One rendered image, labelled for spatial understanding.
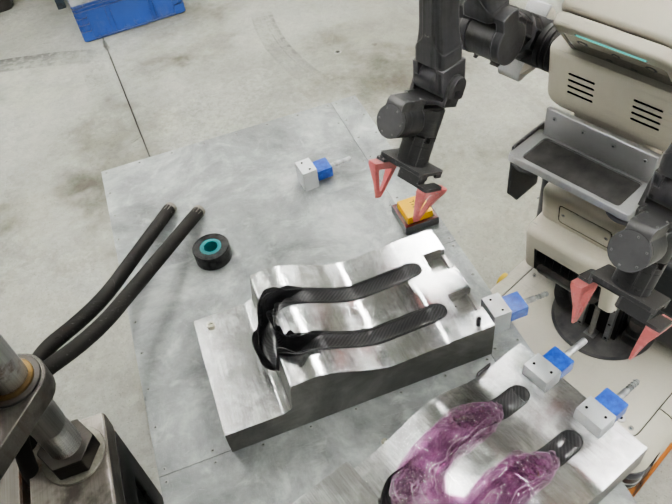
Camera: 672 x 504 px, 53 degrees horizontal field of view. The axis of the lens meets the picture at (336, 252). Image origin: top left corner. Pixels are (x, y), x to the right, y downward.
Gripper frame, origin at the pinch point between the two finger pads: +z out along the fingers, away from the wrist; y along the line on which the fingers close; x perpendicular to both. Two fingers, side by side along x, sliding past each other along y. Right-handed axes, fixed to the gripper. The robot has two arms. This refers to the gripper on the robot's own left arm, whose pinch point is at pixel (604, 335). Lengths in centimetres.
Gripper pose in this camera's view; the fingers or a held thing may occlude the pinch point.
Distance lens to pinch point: 111.1
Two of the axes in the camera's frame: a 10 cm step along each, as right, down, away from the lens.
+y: 6.8, 5.0, -5.4
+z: -2.4, 8.5, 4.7
